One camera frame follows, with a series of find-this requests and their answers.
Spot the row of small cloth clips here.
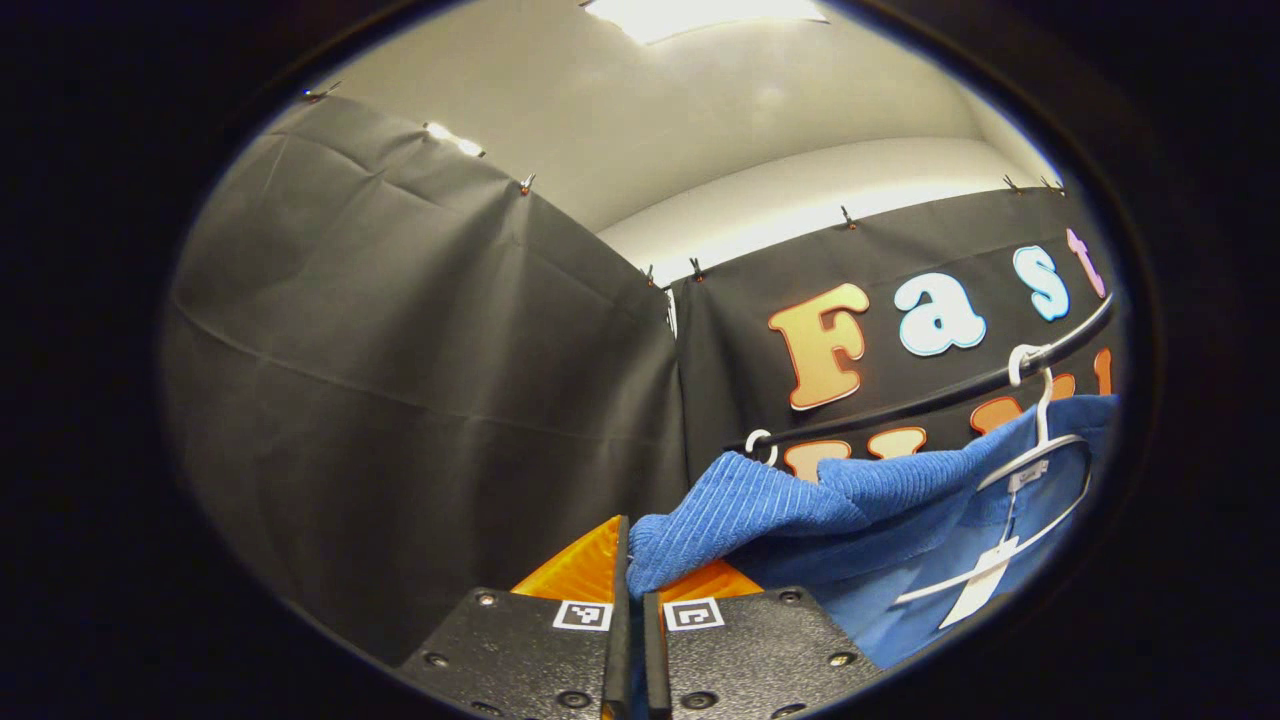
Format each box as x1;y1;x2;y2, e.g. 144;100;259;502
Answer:
305;82;1066;286

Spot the small ceiling light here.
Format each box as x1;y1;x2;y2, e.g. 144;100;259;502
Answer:
425;122;486;159

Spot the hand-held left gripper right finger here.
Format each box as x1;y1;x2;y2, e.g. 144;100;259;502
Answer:
642;560;886;720

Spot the black backdrop cloth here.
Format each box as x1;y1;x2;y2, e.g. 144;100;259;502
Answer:
162;95;691;666
668;185;1119;481

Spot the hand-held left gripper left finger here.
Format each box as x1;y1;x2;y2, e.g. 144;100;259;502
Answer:
400;515;633;720

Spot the blue corduroy jacket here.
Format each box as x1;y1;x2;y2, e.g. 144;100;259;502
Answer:
625;393;1121;671

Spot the large ceiling light panel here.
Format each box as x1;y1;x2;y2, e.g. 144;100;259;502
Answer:
580;0;831;46

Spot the black clothes rack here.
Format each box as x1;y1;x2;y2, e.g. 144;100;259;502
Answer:
722;293;1119;453

